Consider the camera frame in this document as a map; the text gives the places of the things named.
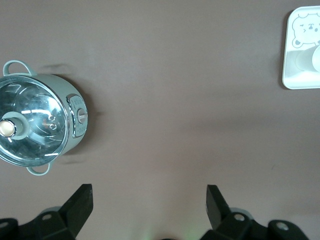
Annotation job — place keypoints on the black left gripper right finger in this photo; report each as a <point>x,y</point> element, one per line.
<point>220,217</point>

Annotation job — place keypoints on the green electric cooking pot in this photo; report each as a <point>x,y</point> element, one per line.
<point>75,100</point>

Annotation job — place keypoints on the white tray with bear print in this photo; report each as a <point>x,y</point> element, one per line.
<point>290,75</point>

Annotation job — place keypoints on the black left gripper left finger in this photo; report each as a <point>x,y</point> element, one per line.
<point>75,215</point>

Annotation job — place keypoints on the glass pot lid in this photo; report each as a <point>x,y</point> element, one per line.
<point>37,105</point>

